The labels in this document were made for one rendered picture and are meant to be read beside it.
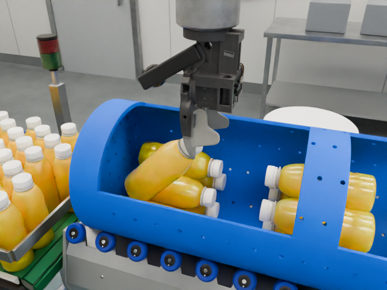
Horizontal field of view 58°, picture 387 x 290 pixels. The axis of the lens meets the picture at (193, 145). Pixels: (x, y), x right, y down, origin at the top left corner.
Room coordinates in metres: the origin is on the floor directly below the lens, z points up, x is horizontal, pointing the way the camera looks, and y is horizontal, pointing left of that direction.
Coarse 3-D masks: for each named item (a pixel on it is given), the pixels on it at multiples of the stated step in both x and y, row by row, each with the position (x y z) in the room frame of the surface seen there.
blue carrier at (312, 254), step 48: (96, 144) 0.55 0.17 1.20; (240, 144) 0.69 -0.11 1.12; (288, 144) 0.65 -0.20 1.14; (336, 144) 0.49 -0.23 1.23; (384, 144) 0.56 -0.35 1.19; (96, 192) 0.50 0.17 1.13; (240, 192) 0.66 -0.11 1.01; (336, 192) 0.41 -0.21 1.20; (384, 192) 0.59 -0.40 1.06; (144, 240) 0.49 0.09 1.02; (192, 240) 0.44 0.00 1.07; (240, 240) 0.41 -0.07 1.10; (288, 240) 0.39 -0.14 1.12; (336, 240) 0.37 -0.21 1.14; (384, 240) 0.53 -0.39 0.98; (336, 288) 0.37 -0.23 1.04; (384, 288) 0.34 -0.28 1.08
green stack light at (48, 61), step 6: (42, 54) 1.10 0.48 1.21; (48, 54) 1.10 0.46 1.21; (54, 54) 1.11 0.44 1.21; (60, 54) 1.14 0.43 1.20; (42, 60) 1.11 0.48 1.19; (48, 60) 1.10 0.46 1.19; (54, 60) 1.11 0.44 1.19; (60, 60) 1.13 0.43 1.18; (42, 66) 1.12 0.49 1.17; (48, 66) 1.10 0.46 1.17; (54, 66) 1.11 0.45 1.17; (60, 66) 1.12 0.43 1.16
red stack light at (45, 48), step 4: (36, 40) 1.12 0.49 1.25; (52, 40) 1.11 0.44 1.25; (56, 40) 1.13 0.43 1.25; (40, 44) 1.11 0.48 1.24; (44, 44) 1.10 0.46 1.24; (48, 44) 1.10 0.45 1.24; (52, 44) 1.11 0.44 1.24; (56, 44) 1.12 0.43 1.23; (40, 48) 1.11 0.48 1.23; (44, 48) 1.10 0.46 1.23; (48, 48) 1.10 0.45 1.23; (52, 48) 1.11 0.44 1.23; (56, 48) 1.12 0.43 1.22; (40, 52) 1.11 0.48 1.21; (44, 52) 1.10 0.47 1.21; (48, 52) 1.10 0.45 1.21; (52, 52) 1.11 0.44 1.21
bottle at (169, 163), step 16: (176, 144) 0.53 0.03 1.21; (160, 160) 0.52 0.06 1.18; (176, 160) 0.51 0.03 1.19; (192, 160) 0.53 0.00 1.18; (128, 176) 0.57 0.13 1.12; (144, 176) 0.53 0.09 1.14; (160, 176) 0.52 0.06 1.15; (176, 176) 0.52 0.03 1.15; (128, 192) 0.54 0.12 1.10; (144, 192) 0.53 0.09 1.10
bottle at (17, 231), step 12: (12, 204) 0.56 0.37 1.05; (0, 216) 0.53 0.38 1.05; (12, 216) 0.54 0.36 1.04; (0, 228) 0.52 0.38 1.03; (12, 228) 0.53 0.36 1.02; (24, 228) 0.55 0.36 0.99; (0, 240) 0.52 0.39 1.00; (12, 240) 0.52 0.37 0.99; (12, 264) 0.52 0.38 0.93; (24, 264) 0.53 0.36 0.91
